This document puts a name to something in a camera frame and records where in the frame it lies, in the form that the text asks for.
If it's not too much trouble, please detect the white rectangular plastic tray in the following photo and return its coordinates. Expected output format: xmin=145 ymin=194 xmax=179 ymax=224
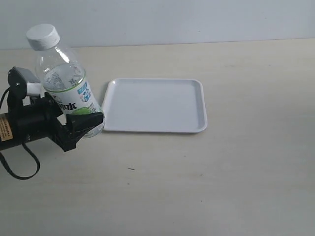
xmin=102 ymin=78 xmax=208 ymax=133

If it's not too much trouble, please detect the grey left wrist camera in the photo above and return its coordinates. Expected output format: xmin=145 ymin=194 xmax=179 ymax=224
xmin=8 ymin=66 xmax=42 ymax=99

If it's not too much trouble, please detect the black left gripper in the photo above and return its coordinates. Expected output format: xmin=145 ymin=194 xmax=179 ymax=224
xmin=6 ymin=92 xmax=104 ymax=151

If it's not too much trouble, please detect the white bottle cap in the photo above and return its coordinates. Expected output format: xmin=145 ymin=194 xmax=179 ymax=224
xmin=26 ymin=24 xmax=61 ymax=51

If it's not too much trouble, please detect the clear plastic water bottle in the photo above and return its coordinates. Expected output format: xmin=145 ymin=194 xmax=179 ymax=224
xmin=34 ymin=41 xmax=106 ymax=139

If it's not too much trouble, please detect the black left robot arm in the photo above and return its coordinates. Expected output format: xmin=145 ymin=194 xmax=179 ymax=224
xmin=0 ymin=93 xmax=104 ymax=151

